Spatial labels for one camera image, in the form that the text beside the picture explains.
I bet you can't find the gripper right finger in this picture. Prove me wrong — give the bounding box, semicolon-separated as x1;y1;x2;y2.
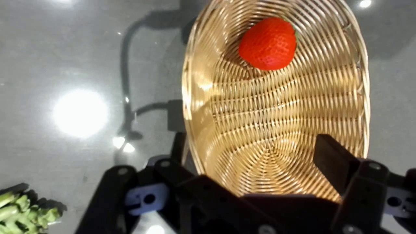
313;134;416;234

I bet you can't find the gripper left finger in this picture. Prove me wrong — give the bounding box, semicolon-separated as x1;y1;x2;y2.
75;132;260;234

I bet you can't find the oval wicker basket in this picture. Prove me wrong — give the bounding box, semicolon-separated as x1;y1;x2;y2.
182;0;371;202

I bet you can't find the green asparagus bunch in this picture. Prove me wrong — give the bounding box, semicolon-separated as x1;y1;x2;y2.
0;191;62;234

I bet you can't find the red strawberry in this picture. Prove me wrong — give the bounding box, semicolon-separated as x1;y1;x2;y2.
239;17;297;71

